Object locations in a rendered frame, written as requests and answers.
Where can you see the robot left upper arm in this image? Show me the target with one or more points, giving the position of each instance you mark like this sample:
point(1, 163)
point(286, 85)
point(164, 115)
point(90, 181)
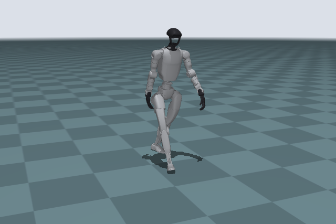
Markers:
point(187, 63)

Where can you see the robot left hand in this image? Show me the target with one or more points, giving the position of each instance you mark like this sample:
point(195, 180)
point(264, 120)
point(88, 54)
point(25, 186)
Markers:
point(202, 99)

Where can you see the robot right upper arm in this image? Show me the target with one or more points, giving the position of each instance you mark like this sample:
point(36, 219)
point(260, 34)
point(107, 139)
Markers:
point(156, 55)

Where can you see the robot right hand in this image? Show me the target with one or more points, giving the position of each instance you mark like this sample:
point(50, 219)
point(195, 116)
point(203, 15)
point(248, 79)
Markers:
point(148, 100)

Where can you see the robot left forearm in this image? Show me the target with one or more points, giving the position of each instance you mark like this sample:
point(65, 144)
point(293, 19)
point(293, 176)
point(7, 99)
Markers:
point(196, 83)

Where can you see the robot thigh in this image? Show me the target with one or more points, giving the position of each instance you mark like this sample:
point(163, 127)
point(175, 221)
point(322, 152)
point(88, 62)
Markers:
point(174, 107)
point(159, 108)

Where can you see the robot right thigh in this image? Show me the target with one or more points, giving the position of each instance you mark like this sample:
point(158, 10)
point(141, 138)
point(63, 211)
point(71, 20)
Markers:
point(159, 108)

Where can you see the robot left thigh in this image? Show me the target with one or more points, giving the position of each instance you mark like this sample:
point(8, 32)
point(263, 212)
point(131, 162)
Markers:
point(174, 107)

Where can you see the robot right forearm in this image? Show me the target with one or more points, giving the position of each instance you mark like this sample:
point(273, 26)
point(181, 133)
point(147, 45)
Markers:
point(149, 86)

